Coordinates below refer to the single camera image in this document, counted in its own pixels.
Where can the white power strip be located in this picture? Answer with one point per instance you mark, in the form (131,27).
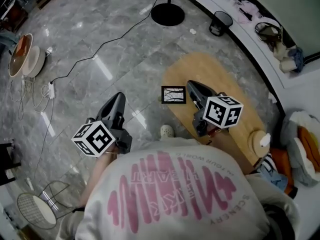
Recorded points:
(51,90)

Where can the brown handbag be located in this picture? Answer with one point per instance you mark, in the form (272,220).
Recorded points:
(268,34)

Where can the light blue cloth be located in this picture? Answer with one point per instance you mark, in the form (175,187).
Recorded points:
(275,179)

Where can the black mesh wastebasket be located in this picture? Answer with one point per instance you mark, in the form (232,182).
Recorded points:
(220,24)

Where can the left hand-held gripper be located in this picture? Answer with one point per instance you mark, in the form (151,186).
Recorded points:
(96,139)

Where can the white paper scrap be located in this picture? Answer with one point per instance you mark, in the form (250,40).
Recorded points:
(192,31)

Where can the black white striped cloth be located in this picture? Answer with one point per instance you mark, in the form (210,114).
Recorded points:
(268,162)

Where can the black picture frame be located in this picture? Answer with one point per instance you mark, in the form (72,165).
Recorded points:
(173,94)

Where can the oval wooden coffee table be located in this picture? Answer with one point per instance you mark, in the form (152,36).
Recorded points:
(200,69)

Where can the white round base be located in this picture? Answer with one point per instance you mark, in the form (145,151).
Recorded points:
(35,61)

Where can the grey white orange plush cushion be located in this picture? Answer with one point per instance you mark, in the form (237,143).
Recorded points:
(303,149)

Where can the dark wooden furniture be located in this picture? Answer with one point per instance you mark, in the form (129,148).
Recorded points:
(13,14)

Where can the person's right forearm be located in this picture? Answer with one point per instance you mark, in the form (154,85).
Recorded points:
(215,132)

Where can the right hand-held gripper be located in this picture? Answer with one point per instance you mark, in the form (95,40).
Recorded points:
(220,111)

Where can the person's left forearm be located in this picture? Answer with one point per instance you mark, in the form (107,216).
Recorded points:
(98,174)

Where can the person's white clog shoe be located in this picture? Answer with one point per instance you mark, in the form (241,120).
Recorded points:
(167,131)

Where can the black side table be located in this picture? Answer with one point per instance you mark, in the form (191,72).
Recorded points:
(7,164)

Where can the person's white printed shirt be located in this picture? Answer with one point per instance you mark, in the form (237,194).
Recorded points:
(175,196)

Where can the white low cabinet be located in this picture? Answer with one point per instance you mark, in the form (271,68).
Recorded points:
(250,37)

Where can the black floor lamp stand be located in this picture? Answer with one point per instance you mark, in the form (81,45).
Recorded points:
(168,14)

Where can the round wooden box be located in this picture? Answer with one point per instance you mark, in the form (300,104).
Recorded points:
(256,144)

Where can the blue knitted cloth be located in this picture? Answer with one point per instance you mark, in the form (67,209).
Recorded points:
(297,57)

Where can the pink cloth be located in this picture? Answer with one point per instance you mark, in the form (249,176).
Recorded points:
(246,11)

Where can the cream cup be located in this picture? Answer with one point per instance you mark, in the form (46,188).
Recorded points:
(287,65)

